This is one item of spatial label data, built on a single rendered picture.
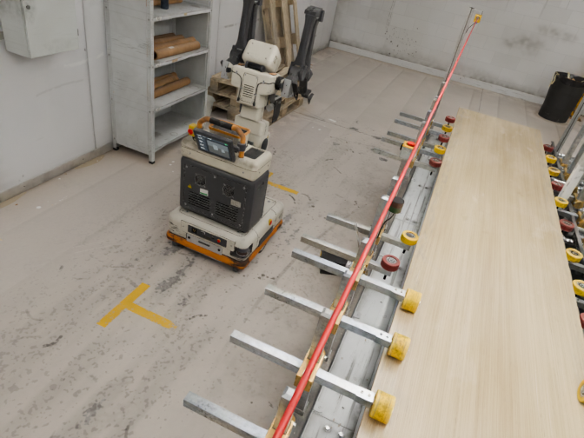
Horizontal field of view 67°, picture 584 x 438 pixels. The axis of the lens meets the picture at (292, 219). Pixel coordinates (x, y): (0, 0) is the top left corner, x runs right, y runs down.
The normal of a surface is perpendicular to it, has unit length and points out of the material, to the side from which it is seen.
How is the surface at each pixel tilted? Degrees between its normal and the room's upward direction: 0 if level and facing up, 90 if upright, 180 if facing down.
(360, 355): 0
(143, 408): 0
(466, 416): 0
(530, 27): 90
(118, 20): 90
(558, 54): 90
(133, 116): 90
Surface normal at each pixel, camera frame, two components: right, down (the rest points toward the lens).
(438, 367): 0.17, -0.82
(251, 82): -0.36, 0.34
